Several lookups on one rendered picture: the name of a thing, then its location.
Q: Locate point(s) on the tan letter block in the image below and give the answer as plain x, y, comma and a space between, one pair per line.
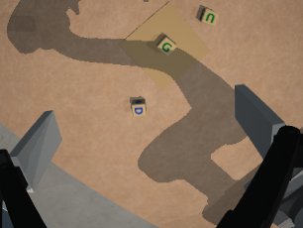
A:
209, 17
139, 107
166, 45

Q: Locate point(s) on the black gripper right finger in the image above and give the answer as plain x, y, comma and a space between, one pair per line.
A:
281, 148

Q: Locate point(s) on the tan flat mat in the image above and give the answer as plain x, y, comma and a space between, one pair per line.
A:
141, 46

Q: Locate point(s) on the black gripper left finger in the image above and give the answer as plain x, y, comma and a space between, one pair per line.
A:
22, 170

